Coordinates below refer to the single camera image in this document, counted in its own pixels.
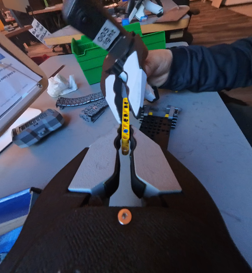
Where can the person's right forearm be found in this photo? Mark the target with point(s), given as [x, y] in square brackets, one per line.
[213, 66]

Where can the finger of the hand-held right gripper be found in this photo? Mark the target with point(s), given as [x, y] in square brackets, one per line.
[111, 93]
[135, 81]

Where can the long grey toy track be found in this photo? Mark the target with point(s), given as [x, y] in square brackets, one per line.
[79, 101]

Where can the blue cardboard box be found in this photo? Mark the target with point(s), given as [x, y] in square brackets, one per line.
[6, 204]

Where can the grey toy brick block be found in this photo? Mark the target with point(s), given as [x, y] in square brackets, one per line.
[38, 128]

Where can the green plastic bin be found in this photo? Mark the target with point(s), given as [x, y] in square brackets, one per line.
[89, 61]

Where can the person's right hand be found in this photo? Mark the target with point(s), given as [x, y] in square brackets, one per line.
[159, 66]

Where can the black toy box assembly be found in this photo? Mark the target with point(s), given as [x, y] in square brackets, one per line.
[155, 128]

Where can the white printed placard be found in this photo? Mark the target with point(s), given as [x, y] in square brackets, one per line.
[39, 32]

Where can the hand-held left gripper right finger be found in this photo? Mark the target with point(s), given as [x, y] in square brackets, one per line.
[153, 168]

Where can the long yellow toy beam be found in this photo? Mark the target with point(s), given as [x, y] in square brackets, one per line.
[125, 138]

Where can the white robot model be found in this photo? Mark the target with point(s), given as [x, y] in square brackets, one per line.
[147, 8]

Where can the instruction sign stand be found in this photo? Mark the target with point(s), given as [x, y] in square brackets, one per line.
[8, 85]

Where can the folded grey toy track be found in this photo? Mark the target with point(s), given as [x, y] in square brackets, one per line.
[94, 112]

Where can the person's dark clothing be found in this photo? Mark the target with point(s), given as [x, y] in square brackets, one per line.
[245, 119]

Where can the workbench table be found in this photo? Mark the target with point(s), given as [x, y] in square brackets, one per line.
[166, 19]

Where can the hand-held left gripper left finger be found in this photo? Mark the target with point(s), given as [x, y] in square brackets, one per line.
[94, 168]

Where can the white crumpled tissue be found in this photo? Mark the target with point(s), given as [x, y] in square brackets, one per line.
[59, 85]

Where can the grey desk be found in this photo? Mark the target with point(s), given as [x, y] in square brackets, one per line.
[202, 160]

